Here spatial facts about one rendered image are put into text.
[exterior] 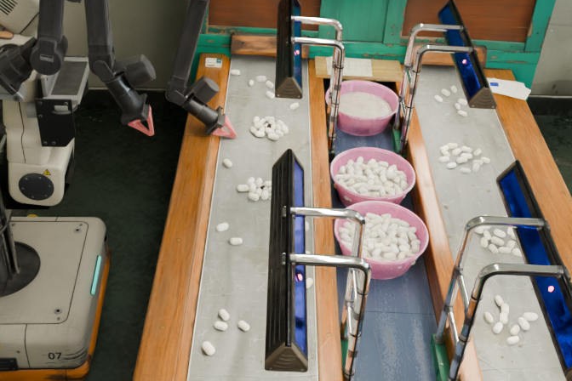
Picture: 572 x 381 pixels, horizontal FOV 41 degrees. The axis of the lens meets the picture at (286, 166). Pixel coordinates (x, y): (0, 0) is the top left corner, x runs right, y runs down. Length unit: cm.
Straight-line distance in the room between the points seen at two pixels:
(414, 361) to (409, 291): 25
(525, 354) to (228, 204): 92
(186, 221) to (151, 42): 188
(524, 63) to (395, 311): 140
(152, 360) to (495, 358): 82
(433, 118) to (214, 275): 110
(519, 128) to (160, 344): 150
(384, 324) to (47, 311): 115
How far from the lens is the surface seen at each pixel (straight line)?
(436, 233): 221
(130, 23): 389
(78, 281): 272
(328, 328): 190
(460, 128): 274
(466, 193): 243
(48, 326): 260
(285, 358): 142
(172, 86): 243
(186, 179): 232
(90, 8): 193
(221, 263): 207
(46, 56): 198
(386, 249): 216
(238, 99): 275
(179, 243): 210
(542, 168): 259
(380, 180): 240
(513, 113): 285
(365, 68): 294
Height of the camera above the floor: 217
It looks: 36 degrees down
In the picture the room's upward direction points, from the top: 4 degrees clockwise
